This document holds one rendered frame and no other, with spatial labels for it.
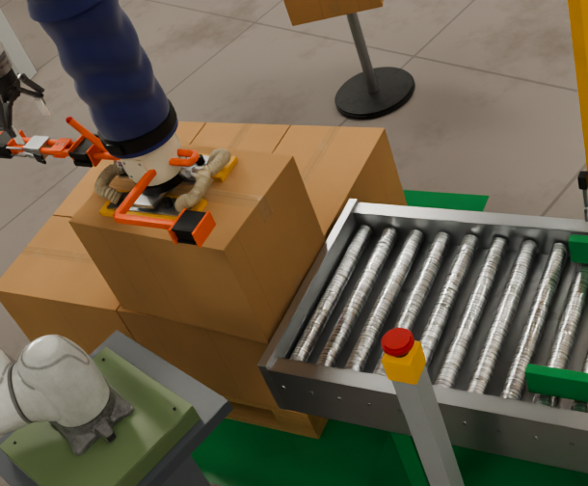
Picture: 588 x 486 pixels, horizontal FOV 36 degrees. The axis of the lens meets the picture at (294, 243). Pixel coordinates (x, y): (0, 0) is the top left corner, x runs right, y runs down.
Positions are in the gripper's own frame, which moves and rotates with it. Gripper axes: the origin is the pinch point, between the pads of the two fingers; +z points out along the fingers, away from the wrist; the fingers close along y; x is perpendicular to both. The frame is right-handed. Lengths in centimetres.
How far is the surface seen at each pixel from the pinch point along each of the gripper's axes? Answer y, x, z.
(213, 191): 1, -58, 22
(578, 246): 25, -154, 54
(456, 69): 193, -49, 117
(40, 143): 0.7, 2.2, 7.0
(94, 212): -12.4, -21.9, 21.8
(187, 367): -18, -30, 88
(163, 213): -12, -49, 20
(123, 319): -19, -13, 66
